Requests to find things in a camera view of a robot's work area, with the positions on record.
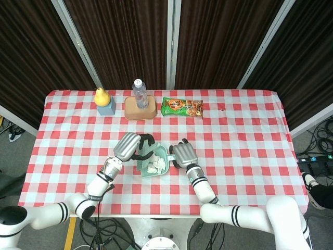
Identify green snack bag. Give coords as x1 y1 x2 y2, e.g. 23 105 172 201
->
160 97 204 119

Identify black floor cables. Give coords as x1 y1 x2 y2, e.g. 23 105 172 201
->
77 216 143 250

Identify blue rectangular block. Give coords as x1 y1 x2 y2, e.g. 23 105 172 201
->
97 96 117 116

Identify white partition rail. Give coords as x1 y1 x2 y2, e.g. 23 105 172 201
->
289 103 333 138
0 104 39 138

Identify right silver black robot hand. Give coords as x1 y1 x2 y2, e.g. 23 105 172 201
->
168 138 200 170

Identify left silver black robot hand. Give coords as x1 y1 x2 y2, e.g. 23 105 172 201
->
112 131 157 163

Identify red white checked tablecloth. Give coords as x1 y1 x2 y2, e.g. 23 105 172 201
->
17 89 310 216

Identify black white shoe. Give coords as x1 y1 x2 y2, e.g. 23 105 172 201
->
301 171 321 195

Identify yellow pear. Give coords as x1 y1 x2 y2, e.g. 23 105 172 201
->
94 87 111 107

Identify green hand brush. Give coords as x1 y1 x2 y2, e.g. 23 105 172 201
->
136 142 158 173

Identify green plastic dustpan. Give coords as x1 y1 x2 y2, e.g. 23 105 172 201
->
140 145 178 179

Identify clear plastic water bottle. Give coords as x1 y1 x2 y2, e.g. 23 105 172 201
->
132 79 149 109

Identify black power strip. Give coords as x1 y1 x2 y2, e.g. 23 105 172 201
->
296 154 333 164

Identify brown shallow tray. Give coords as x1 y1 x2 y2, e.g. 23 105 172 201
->
124 95 158 121

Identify white partition post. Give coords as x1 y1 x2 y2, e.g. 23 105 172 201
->
236 0 298 90
50 0 104 91
165 0 182 91

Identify black cable bundle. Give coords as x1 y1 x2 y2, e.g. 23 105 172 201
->
305 118 333 156

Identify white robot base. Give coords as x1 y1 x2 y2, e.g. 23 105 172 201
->
124 215 201 250

